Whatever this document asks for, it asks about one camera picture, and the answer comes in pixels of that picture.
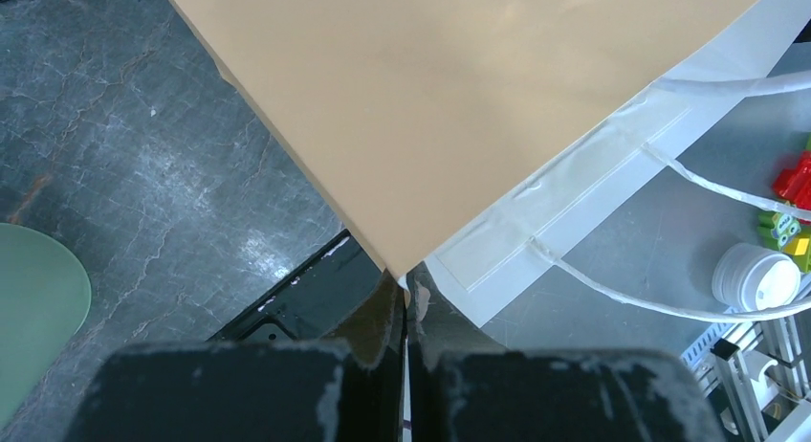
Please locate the green cup holder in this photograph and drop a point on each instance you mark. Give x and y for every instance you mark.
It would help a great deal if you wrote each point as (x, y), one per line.
(45, 298)

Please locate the white cup outside cell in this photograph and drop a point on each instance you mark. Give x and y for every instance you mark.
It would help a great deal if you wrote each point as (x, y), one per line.
(751, 278)

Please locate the brown paper bag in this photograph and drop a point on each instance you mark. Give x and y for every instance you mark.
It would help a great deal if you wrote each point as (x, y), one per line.
(487, 138)

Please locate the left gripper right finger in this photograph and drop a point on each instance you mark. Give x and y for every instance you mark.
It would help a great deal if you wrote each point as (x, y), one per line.
(464, 386)

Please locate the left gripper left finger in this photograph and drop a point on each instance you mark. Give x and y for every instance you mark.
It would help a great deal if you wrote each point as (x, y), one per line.
(345, 386)

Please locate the colourful toy blocks pile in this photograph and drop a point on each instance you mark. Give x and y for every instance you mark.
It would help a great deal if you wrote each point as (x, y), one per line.
(787, 233)

